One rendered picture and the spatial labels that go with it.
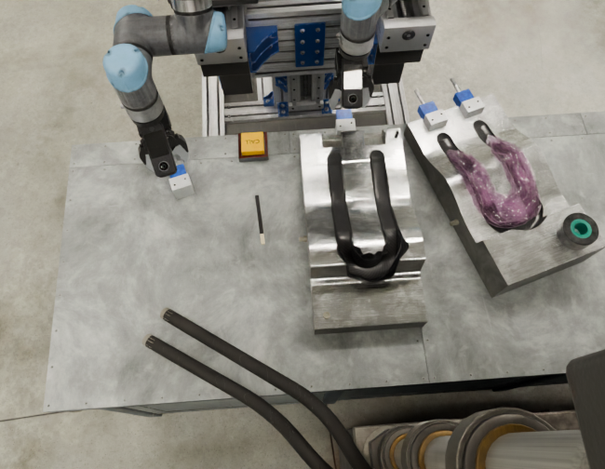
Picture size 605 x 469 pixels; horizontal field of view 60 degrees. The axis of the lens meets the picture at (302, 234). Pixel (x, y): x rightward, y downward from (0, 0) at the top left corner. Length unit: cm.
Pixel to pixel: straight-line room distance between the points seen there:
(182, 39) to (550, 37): 222
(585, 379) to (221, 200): 122
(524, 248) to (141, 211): 95
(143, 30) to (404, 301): 79
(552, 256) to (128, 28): 102
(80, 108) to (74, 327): 152
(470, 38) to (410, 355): 193
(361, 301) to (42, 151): 182
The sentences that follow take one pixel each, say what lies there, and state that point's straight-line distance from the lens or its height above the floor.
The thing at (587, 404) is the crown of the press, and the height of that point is 182.
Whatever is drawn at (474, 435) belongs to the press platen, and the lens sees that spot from 52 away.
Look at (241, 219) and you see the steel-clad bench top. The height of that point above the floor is 80.
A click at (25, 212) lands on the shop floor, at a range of 254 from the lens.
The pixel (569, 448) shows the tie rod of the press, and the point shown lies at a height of 169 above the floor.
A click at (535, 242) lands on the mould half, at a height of 91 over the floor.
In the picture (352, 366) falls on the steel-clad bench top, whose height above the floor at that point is 80.
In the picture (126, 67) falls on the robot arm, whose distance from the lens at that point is 103.
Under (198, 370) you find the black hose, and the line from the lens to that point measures 121.
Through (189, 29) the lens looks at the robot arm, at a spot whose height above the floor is 126.
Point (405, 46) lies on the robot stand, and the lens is 151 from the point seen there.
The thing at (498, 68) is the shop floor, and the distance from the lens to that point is 280.
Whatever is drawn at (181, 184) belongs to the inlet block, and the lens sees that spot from 137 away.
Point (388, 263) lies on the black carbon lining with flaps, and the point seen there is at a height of 88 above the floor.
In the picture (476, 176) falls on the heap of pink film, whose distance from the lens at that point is 133.
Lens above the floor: 204
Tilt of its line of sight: 68 degrees down
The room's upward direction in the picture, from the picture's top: 1 degrees counter-clockwise
